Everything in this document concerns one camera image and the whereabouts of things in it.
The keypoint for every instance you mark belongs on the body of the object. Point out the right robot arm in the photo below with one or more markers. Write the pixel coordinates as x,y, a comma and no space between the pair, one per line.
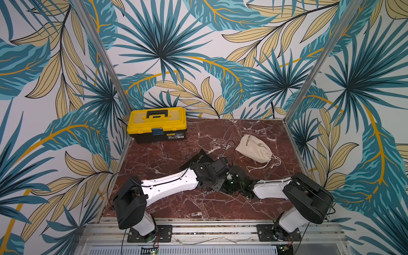
311,202

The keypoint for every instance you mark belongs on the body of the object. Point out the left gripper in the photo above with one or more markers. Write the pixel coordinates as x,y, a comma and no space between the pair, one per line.
218,187

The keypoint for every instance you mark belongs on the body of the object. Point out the beige drawstring dryer bag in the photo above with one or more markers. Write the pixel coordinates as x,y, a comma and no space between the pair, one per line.
257,150

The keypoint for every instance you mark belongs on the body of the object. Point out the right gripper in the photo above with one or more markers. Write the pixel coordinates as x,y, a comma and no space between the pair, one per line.
238,184

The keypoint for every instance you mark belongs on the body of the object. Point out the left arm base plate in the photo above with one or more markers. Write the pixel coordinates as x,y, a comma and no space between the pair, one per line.
161,234

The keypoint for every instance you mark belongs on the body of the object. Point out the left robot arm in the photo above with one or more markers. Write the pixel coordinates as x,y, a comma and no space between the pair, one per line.
132,199

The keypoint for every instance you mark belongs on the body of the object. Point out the black drawstring dryer bag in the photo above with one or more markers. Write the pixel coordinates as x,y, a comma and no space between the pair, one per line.
200,159

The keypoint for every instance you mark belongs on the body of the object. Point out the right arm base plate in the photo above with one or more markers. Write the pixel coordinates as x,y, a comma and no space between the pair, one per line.
274,233

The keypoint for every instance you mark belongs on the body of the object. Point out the yellow black toolbox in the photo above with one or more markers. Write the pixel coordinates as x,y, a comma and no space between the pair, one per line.
154,125

